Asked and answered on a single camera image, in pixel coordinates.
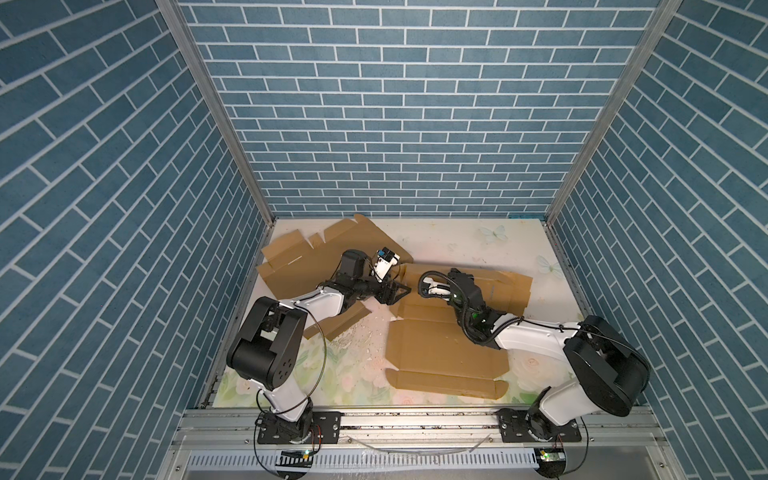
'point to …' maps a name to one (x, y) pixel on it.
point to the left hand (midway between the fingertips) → (402, 285)
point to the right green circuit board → (552, 455)
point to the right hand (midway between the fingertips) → (458, 263)
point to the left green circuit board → (295, 458)
